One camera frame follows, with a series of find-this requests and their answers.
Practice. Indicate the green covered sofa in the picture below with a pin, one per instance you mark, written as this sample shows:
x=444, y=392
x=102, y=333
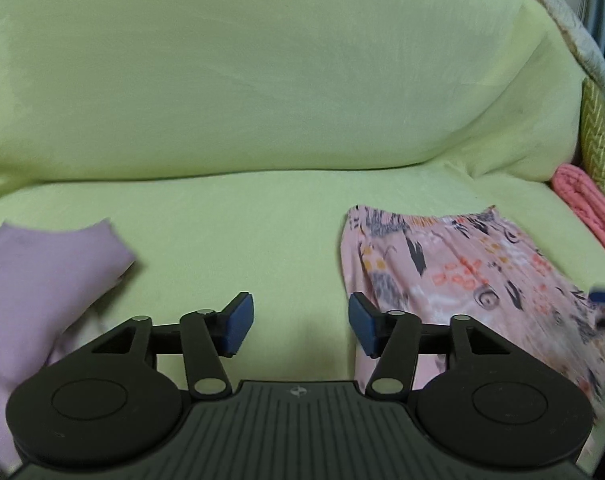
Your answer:
x=262, y=120

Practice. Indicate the pink knitted cloth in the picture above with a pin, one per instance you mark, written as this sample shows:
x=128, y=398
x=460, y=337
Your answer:
x=589, y=200

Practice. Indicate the lilac garment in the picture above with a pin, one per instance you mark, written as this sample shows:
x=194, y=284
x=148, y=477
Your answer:
x=37, y=285

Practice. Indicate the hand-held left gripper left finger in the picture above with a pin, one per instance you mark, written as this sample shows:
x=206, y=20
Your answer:
x=241, y=323

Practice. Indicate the grey patterned cushion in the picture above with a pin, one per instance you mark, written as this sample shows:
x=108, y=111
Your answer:
x=567, y=15

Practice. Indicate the green zigzag cushion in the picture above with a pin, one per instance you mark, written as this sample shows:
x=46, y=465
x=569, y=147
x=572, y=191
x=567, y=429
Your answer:
x=596, y=135

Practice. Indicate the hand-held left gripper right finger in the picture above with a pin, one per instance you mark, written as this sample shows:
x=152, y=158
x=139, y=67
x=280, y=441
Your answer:
x=361, y=326

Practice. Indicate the pink patterned skirt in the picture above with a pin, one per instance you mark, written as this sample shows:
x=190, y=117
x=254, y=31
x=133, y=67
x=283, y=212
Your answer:
x=462, y=280

